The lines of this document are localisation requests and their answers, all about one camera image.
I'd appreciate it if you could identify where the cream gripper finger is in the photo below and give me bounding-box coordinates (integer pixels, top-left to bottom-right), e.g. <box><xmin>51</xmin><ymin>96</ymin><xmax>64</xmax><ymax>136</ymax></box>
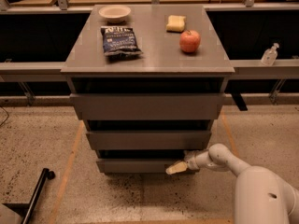
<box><xmin>165</xmin><ymin>161</ymin><xmax>188</xmax><ymax>175</ymax></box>

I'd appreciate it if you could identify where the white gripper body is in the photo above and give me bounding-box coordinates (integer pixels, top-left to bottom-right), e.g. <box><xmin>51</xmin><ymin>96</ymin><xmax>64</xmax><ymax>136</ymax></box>
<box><xmin>184</xmin><ymin>150</ymin><xmax>200</xmax><ymax>170</ymax></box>

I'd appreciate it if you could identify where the grey bottom drawer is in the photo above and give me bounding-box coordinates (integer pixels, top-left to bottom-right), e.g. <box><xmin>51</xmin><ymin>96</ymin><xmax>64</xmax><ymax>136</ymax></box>
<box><xmin>96</xmin><ymin>159</ymin><xmax>176</xmax><ymax>174</ymax></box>

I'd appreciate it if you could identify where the grey drawer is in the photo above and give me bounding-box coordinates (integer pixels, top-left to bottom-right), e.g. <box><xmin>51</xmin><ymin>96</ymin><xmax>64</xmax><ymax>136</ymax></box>
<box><xmin>86</xmin><ymin>131</ymin><xmax>211</xmax><ymax>150</ymax></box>
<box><xmin>96</xmin><ymin>159</ymin><xmax>176</xmax><ymax>174</ymax></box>
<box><xmin>70</xmin><ymin>93</ymin><xmax>224</xmax><ymax>120</ymax></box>

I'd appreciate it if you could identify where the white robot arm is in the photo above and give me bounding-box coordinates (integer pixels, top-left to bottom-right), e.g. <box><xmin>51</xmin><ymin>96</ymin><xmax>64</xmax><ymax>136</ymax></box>
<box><xmin>165</xmin><ymin>144</ymin><xmax>299</xmax><ymax>224</ymax></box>

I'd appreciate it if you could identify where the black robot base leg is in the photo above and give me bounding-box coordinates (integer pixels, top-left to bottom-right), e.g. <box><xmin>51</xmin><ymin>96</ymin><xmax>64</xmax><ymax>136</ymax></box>
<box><xmin>0</xmin><ymin>168</ymin><xmax>55</xmax><ymax>224</ymax></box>

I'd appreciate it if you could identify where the grey middle drawer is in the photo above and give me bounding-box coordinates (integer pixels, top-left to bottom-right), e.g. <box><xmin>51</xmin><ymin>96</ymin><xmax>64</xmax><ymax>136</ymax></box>
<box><xmin>86</xmin><ymin>131</ymin><xmax>211</xmax><ymax>150</ymax></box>

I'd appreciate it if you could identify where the grey drawer cabinet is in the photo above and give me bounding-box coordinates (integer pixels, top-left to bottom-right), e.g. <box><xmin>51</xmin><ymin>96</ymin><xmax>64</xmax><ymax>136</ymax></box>
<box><xmin>61</xmin><ymin>5</ymin><xmax>235</xmax><ymax>161</ymax></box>

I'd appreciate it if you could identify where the grey top drawer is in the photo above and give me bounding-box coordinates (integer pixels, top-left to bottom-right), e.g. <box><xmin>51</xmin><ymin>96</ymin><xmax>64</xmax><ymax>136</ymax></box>
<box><xmin>70</xmin><ymin>93</ymin><xmax>224</xmax><ymax>120</ymax></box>

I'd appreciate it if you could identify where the red apple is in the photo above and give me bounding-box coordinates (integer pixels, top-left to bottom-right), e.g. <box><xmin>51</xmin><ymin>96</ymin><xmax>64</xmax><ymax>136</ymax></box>
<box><xmin>179</xmin><ymin>30</ymin><xmax>201</xmax><ymax>53</ymax></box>

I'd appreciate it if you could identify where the clear sanitizer bottle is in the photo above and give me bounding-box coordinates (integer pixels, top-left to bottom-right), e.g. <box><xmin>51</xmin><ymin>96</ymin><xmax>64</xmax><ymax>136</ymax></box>
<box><xmin>261</xmin><ymin>43</ymin><xmax>279</xmax><ymax>66</ymax></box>

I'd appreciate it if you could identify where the yellow sponge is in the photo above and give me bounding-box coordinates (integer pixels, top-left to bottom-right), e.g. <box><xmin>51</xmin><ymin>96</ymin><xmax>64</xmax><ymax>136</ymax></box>
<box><xmin>166</xmin><ymin>15</ymin><xmax>186</xmax><ymax>33</ymax></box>

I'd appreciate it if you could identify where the blue chip bag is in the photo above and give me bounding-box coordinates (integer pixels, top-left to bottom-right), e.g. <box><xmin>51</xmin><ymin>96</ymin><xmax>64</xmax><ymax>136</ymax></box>
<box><xmin>101</xmin><ymin>26</ymin><xmax>142</xmax><ymax>56</ymax></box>

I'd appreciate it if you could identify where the white bowl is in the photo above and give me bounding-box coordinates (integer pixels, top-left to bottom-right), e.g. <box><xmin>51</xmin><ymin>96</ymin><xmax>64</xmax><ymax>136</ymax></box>
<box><xmin>98</xmin><ymin>5</ymin><xmax>131</xmax><ymax>24</ymax></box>

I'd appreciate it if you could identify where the black cable on floor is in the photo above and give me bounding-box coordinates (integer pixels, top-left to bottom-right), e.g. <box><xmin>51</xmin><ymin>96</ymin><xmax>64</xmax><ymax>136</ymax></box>
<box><xmin>0</xmin><ymin>105</ymin><xmax>10</xmax><ymax>129</ymax></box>

